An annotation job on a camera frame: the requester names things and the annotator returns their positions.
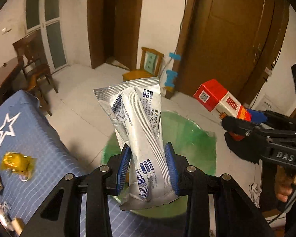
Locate red white cigarette box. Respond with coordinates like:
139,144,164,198
194,79,252,124

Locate silver foil sachets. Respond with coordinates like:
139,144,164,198
93,77,178,211

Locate yellow plastic wrapper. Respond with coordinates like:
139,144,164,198
0,152,36,182

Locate beige sponge block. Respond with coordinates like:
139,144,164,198
11,218,25,236

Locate person's right hand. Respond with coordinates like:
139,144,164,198
274,165,296,203

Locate brown wooden door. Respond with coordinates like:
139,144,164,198
175,0,289,104

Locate blue star-pattern bed sheet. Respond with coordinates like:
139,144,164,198
0,89,188,237

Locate small yellow wooden chair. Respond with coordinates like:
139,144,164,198
122,47,164,81

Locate dark wooden round table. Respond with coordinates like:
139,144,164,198
0,56,24,106

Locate dark wooden chair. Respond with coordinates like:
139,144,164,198
13,30,58,116

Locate white glass balcony door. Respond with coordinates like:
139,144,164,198
25,0,67,72

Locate brown open doorway frame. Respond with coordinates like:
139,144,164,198
87,0,143,70

